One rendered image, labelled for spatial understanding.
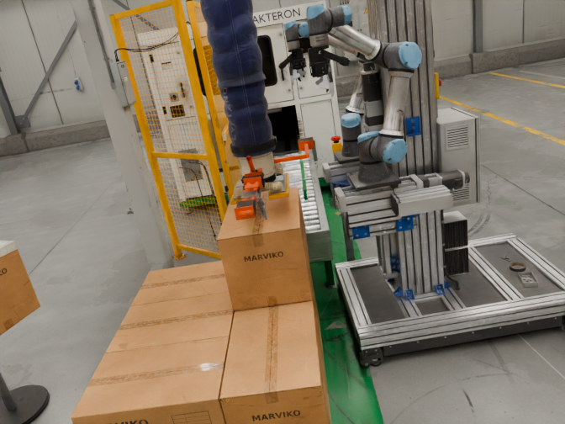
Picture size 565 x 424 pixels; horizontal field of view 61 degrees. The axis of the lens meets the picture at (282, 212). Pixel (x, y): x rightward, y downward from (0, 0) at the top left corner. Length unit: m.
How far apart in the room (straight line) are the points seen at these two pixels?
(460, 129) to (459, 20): 9.96
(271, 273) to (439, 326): 0.97
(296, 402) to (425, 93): 1.59
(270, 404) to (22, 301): 1.51
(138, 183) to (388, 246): 1.93
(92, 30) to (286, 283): 2.20
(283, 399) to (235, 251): 0.72
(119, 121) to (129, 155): 0.25
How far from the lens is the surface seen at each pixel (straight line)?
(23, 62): 12.75
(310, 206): 3.56
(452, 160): 2.67
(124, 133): 3.69
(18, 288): 2.89
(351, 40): 2.28
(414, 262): 2.88
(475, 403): 2.65
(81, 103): 12.41
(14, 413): 3.35
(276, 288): 2.38
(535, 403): 2.70
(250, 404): 2.00
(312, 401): 1.99
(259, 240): 2.27
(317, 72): 2.04
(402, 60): 2.26
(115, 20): 4.15
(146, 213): 3.83
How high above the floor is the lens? 1.83
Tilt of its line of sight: 21 degrees down
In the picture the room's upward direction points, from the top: 10 degrees counter-clockwise
